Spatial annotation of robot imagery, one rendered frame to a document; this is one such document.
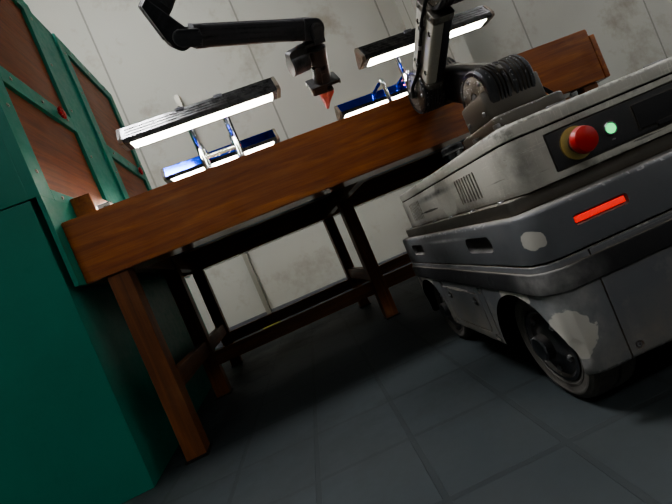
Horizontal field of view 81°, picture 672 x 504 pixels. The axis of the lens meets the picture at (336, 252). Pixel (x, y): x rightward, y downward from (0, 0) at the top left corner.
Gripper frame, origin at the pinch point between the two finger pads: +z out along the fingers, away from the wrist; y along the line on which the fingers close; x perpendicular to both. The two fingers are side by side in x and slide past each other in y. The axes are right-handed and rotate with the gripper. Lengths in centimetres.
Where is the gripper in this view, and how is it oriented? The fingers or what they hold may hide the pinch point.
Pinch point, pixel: (327, 105)
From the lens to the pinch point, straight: 142.4
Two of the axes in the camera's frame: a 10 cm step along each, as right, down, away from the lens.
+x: 3.9, 6.8, -6.3
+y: -9.1, 3.9, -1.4
